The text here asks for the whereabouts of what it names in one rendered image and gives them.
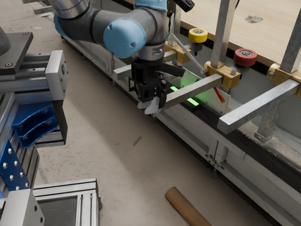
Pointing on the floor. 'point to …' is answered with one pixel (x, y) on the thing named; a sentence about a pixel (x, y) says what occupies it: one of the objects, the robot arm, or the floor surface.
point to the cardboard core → (186, 208)
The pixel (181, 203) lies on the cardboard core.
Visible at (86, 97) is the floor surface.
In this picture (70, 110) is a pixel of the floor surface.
